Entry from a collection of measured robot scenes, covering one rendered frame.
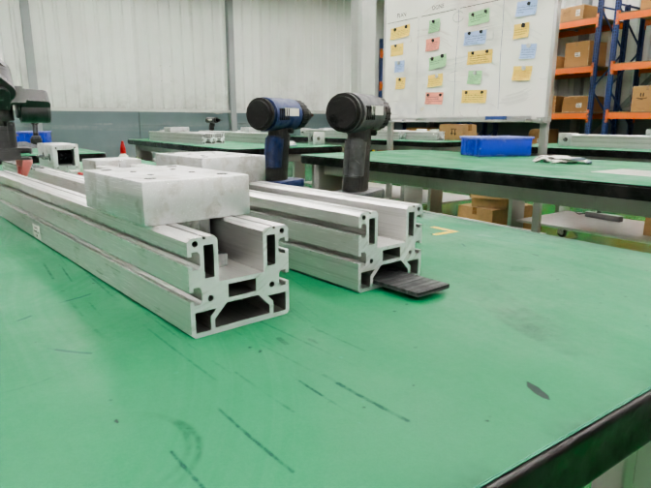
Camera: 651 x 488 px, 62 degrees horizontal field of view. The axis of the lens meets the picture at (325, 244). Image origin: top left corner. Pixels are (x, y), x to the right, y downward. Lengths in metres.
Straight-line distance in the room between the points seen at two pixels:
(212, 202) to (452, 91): 3.57
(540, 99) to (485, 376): 3.25
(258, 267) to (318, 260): 0.13
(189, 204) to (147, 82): 12.36
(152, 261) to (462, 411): 0.30
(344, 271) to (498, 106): 3.26
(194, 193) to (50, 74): 11.93
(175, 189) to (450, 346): 0.28
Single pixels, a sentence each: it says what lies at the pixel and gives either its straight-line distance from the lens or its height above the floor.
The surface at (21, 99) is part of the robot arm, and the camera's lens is 1.33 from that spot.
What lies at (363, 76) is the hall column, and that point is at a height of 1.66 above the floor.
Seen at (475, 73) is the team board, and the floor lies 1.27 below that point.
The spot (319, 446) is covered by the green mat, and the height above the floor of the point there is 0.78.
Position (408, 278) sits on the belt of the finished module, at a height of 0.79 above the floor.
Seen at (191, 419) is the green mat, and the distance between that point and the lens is 0.35.
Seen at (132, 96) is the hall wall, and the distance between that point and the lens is 12.74.
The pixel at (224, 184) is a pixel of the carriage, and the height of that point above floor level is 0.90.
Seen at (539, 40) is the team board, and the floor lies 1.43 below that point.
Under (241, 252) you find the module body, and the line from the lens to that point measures 0.51.
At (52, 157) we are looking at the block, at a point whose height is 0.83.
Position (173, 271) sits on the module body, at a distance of 0.47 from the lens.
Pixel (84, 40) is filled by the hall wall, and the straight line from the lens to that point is 12.66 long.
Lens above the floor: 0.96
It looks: 13 degrees down
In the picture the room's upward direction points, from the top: straight up
